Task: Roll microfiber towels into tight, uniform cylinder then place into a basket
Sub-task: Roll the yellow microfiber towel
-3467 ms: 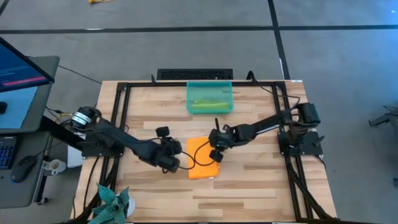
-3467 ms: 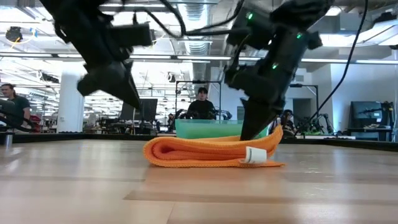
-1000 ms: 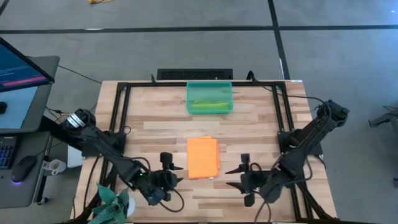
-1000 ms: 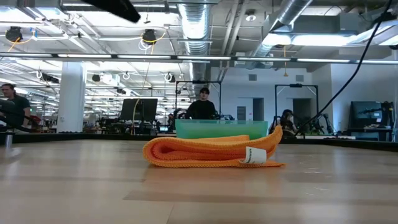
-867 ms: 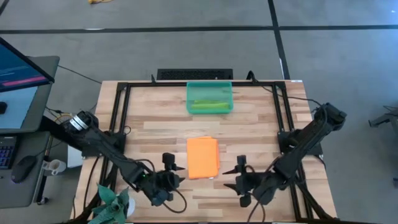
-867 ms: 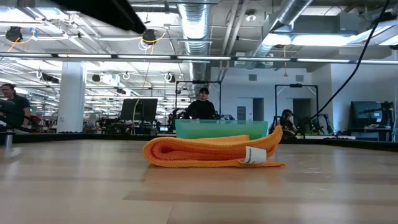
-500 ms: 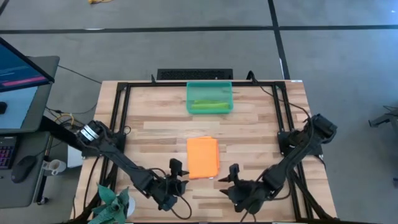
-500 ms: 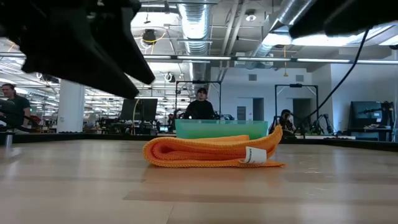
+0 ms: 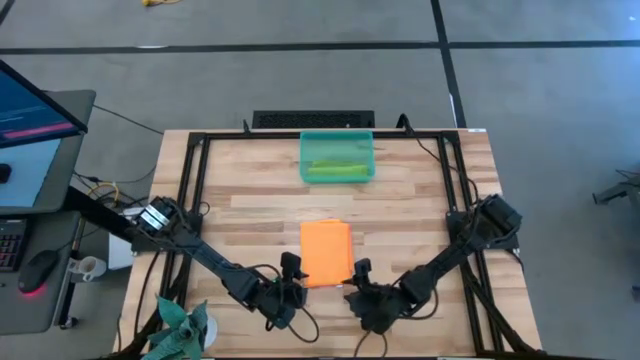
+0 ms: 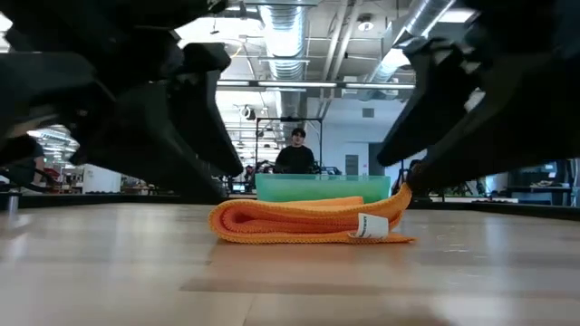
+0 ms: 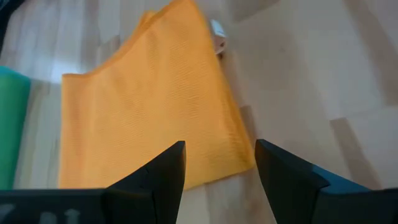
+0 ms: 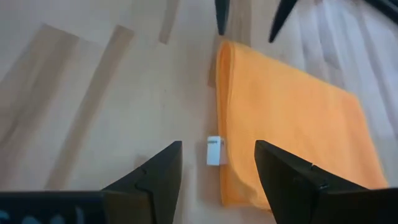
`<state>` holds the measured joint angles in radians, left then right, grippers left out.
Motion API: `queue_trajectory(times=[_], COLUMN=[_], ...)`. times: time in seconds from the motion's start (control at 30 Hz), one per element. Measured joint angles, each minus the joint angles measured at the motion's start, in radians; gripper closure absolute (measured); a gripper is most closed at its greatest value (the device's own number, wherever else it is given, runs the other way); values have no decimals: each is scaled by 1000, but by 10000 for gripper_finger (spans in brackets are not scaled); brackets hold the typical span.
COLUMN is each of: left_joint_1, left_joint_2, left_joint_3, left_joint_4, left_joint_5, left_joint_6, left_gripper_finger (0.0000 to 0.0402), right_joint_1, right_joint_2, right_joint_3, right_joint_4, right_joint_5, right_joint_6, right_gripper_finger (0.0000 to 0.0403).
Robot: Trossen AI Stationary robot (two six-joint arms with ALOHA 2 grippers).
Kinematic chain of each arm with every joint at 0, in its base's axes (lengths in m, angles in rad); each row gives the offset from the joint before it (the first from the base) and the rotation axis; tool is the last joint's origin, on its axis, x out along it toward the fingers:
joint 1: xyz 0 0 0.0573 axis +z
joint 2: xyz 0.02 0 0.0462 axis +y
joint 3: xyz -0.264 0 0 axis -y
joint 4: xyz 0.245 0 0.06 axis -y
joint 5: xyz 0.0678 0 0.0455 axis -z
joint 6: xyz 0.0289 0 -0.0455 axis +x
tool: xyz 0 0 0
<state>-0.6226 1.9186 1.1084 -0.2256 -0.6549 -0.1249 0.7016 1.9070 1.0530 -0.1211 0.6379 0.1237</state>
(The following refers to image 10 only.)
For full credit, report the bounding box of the corrugated silver ceiling duct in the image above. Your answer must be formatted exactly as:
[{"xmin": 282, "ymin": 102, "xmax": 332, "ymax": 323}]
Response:
[{"xmin": 258, "ymin": 4, "xmax": 311, "ymax": 120}]

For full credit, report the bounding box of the black aluminium table frame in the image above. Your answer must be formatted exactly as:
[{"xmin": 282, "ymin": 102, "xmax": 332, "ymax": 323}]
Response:
[{"xmin": 0, "ymin": 193, "xmax": 580, "ymax": 223}]

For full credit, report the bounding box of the small silver post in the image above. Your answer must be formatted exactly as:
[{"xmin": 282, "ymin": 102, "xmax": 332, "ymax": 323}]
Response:
[{"xmin": 5, "ymin": 190, "xmax": 21, "ymax": 216}]

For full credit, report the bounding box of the person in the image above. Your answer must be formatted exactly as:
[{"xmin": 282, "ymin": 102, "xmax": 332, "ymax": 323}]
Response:
[{"xmin": 273, "ymin": 127, "xmax": 316, "ymax": 175}]

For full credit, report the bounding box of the background work desk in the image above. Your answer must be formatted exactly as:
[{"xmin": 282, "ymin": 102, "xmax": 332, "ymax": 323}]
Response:
[{"xmin": 506, "ymin": 179, "xmax": 574, "ymax": 197}]

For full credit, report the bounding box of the smooth silver ceiling duct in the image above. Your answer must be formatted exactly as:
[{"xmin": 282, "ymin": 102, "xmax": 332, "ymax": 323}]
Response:
[{"xmin": 362, "ymin": 0, "xmax": 457, "ymax": 92}]

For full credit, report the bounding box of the white building pillar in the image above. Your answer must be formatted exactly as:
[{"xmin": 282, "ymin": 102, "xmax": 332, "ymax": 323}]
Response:
[{"xmin": 82, "ymin": 163, "xmax": 123, "ymax": 195}]

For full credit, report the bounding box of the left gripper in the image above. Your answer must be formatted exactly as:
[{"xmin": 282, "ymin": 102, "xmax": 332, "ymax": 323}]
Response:
[{"xmin": 0, "ymin": 40, "xmax": 232, "ymax": 203}]

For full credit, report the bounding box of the long ceiling light strip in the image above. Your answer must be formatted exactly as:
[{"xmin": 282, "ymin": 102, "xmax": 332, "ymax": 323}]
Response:
[{"xmin": 216, "ymin": 80, "xmax": 416, "ymax": 91}]

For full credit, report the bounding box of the teal translucent plastic basket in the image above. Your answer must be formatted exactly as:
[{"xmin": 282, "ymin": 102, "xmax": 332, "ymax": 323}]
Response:
[{"xmin": 254, "ymin": 173, "xmax": 392, "ymax": 205}]

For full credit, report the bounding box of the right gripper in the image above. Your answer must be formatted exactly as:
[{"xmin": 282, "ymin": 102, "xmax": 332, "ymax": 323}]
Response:
[{"xmin": 378, "ymin": 0, "xmax": 580, "ymax": 195}]

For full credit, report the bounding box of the orange microfiber towel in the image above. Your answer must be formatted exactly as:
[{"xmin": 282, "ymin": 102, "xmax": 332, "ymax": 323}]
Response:
[{"xmin": 208, "ymin": 182, "xmax": 416, "ymax": 246}]

